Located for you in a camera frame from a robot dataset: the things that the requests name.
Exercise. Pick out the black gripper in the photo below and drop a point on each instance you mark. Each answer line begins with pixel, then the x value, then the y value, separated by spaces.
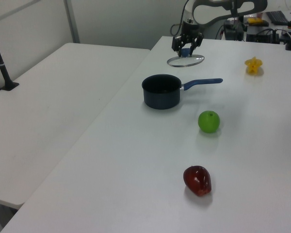
pixel 190 28

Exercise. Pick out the glass lid with blue knob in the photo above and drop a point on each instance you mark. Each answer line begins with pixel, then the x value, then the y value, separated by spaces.
pixel 185 52

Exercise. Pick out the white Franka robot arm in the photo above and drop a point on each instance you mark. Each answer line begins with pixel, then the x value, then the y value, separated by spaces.
pixel 245 6

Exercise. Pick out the black electronics box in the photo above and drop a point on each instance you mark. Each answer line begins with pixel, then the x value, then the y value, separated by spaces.
pixel 262 34
pixel 233 30

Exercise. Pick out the yellow starfruit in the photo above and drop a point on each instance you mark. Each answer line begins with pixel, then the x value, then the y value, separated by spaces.
pixel 253 65

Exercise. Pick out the yellow object on black box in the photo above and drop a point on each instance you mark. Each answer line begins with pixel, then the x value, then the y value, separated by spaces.
pixel 254 21

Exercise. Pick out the green apple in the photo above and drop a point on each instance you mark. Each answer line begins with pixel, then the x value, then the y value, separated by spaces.
pixel 208 121

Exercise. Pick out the black keyboard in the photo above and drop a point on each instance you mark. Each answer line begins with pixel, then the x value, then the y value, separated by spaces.
pixel 277 17

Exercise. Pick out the dark red apple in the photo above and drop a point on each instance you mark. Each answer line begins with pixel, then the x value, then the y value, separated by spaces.
pixel 197 180

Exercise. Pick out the black camera stand pole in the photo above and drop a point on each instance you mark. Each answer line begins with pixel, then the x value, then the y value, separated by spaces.
pixel 1 68

